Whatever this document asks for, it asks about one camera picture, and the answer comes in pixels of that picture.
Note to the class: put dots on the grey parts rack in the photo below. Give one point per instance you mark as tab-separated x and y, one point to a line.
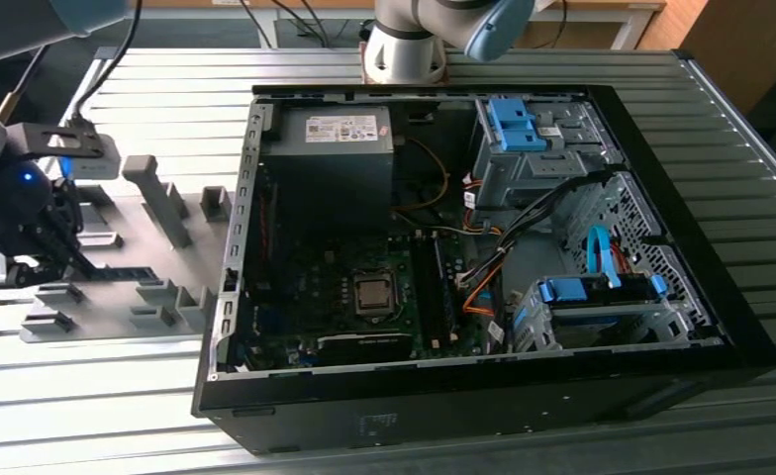
106	302

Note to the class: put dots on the hard disk in blue carrier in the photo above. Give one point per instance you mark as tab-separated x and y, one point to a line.
565	289

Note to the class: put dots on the brown wooden cabinet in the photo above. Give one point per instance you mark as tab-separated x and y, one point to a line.
724	39

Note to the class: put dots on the blue plastic drive latch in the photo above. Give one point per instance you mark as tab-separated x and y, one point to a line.
513	131

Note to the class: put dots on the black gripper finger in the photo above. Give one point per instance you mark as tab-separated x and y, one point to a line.
38	257
68	213

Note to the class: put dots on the brown square base plate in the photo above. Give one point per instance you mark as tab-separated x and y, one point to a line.
363	59

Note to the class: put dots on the black graphics card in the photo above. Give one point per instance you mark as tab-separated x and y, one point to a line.
368	348

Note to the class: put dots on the grey metal drive cage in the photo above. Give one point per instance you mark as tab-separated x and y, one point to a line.
540	173

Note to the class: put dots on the black open PC case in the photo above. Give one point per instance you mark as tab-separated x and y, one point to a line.
427	410

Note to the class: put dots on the grey power supply unit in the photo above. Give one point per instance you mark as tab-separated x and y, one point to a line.
335	173

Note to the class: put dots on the green motherboard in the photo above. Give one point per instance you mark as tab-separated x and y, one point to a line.
404	262

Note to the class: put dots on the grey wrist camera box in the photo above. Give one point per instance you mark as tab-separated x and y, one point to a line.
93	167

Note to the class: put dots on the silver CPU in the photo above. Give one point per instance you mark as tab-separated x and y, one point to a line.
375	294

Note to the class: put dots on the CPU socket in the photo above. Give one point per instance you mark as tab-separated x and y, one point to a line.
355	297

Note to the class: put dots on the silver disk bay cage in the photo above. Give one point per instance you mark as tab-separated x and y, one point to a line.
626	308

